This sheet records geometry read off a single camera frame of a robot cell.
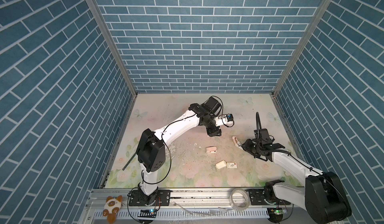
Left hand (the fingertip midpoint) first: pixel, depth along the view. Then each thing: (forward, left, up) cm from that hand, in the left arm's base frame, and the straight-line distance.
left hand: (218, 129), depth 82 cm
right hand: (-4, -16, -12) cm, 20 cm away
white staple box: (-14, -2, -15) cm, 21 cm away
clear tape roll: (-31, -13, -13) cm, 36 cm away
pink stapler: (-6, +3, -14) cm, 15 cm away
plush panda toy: (-34, +52, -13) cm, 63 cm away
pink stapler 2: (-2, -13, -13) cm, 19 cm away
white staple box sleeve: (-15, -8, -14) cm, 22 cm away
